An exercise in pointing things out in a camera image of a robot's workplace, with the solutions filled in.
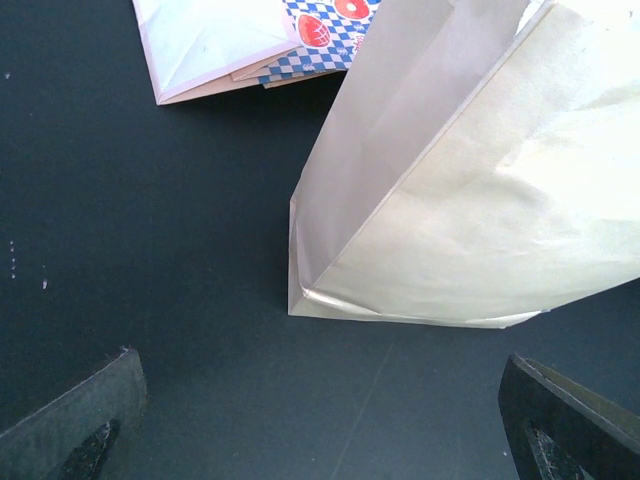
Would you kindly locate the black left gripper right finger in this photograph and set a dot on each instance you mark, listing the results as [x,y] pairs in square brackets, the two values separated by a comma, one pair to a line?
[558,429]

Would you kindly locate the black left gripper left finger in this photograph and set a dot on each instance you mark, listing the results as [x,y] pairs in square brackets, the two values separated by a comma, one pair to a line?
[87,432]

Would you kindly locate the cream paper bag with handles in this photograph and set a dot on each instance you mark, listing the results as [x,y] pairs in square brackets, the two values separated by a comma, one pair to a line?
[479,166]

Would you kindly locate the white flat paper bag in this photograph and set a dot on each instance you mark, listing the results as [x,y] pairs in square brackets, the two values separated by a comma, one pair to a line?
[192,48]

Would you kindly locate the blue checkered paper bag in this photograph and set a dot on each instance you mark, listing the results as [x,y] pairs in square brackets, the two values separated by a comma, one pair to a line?
[330,32]

